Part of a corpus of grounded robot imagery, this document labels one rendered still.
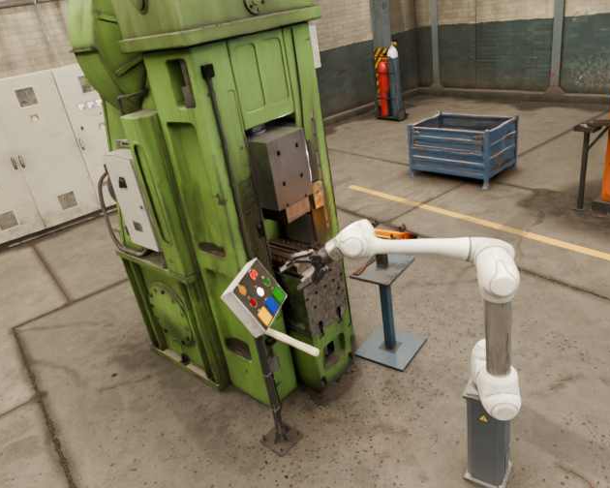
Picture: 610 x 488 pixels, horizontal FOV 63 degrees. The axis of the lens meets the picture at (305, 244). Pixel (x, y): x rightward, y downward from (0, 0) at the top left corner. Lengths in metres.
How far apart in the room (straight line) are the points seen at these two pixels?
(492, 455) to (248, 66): 2.36
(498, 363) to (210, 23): 2.01
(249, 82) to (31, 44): 5.78
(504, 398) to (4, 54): 7.48
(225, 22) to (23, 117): 5.27
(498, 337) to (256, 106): 1.71
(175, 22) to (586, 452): 3.04
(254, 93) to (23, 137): 5.19
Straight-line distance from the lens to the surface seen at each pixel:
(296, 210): 2.93
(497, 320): 2.11
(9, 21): 8.30
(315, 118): 3.20
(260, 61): 2.87
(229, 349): 3.54
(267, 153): 2.72
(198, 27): 2.58
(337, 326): 3.41
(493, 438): 2.76
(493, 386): 2.29
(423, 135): 6.84
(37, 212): 7.84
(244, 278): 2.58
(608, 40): 10.08
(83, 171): 7.87
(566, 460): 3.23
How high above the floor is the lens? 2.41
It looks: 26 degrees down
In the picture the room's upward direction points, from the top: 10 degrees counter-clockwise
